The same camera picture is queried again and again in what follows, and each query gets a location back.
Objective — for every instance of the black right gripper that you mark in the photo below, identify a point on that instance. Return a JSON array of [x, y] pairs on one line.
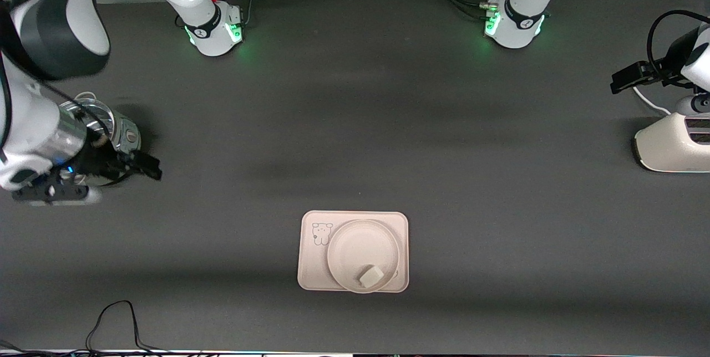
[[101, 163]]

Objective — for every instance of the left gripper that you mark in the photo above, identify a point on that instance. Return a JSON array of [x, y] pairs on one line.
[[650, 74]]

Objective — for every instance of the cream white toaster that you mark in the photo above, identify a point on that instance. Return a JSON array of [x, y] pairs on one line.
[[671, 146]]

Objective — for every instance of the round cream plate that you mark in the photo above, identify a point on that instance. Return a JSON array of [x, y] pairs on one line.
[[360, 249]]

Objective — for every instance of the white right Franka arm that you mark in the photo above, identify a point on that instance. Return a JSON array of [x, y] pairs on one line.
[[55, 19]]

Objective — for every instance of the cream tray with bear print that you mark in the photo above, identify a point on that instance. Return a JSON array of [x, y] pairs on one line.
[[313, 268]]

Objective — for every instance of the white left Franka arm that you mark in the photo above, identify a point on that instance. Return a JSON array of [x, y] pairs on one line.
[[524, 13]]

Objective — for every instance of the white rectangular bun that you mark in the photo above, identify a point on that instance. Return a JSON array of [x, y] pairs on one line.
[[370, 276]]

